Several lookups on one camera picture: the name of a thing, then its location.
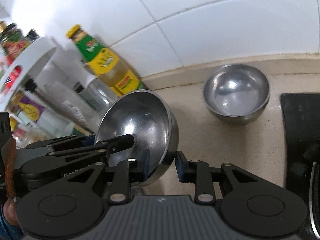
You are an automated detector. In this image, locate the white two-tier spice rack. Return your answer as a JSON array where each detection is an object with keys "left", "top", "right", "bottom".
[{"left": 0, "top": 36, "right": 101, "bottom": 140}]

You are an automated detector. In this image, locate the person hand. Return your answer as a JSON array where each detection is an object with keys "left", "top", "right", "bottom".
[{"left": 3, "top": 198, "right": 18, "bottom": 226}]

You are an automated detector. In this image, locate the large steel bowl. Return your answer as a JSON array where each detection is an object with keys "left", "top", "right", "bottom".
[{"left": 95, "top": 89, "right": 179, "bottom": 187}]

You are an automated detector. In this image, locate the red snack packet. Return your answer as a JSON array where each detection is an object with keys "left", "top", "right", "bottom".
[{"left": 0, "top": 21, "right": 38, "bottom": 91}]

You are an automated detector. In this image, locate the clear glass cruet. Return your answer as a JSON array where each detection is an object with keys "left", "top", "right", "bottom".
[{"left": 73, "top": 73, "right": 118, "bottom": 116}]

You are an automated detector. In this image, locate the clear plastic bag with paper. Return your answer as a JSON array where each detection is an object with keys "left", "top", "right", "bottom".
[{"left": 37, "top": 62, "right": 101, "bottom": 133}]

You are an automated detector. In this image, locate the purple label fish sauce bottle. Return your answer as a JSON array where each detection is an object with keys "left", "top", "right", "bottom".
[{"left": 11, "top": 90, "right": 74, "bottom": 138}]

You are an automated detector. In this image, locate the green yellow label oil bottle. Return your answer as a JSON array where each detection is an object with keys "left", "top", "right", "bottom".
[{"left": 66, "top": 24, "right": 145, "bottom": 96}]

